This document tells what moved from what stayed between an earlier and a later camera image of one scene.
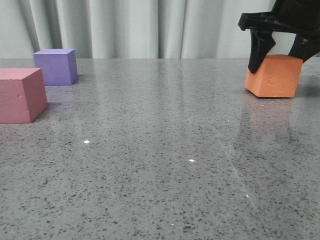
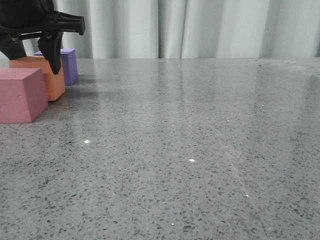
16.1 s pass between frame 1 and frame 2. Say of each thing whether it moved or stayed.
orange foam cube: moved
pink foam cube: stayed
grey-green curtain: stayed
